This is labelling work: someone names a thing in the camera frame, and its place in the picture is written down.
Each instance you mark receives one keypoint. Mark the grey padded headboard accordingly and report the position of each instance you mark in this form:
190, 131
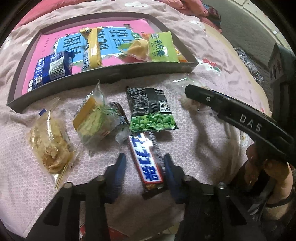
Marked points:
244, 31

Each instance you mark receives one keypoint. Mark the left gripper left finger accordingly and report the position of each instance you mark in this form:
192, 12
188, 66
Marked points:
114, 177

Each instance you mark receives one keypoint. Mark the clear bag fried snack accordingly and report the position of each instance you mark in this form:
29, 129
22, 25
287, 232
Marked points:
50, 142

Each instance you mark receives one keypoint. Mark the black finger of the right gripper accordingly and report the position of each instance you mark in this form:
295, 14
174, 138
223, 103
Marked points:
271, 140

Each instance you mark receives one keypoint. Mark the clear yellow cake packet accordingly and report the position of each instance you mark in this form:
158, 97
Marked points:
96, 118

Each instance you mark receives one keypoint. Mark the yellow snack packet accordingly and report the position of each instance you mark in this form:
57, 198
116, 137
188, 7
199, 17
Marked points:
92, 56

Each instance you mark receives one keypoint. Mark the blue biscuit snack packet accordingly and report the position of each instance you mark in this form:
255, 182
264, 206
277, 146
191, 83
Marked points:
52, 67

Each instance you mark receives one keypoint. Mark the green peas black packet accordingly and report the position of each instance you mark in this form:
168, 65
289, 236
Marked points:
150, 110

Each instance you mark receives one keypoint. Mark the Snickers chocolate bar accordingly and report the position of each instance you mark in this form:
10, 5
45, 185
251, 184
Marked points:
149, 163

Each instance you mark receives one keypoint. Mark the pink quilt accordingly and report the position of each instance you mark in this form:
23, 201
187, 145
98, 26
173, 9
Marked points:
204, 12

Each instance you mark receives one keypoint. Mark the orange cracker packet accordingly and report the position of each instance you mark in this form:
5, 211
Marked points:
162, 47

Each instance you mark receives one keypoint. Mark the person right hand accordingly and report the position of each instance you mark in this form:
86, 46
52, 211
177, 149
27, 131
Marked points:
280, 172

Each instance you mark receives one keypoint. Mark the pink blue picture book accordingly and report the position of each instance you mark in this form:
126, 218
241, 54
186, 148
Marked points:
84, 47

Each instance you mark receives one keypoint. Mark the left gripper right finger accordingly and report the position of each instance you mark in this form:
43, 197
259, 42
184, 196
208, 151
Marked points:
174, 180

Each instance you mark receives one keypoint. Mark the light green candy packet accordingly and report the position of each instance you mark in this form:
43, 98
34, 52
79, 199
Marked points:
138, 49

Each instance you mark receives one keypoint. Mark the dark shallow tray box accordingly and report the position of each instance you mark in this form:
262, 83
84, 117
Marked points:
108, 74

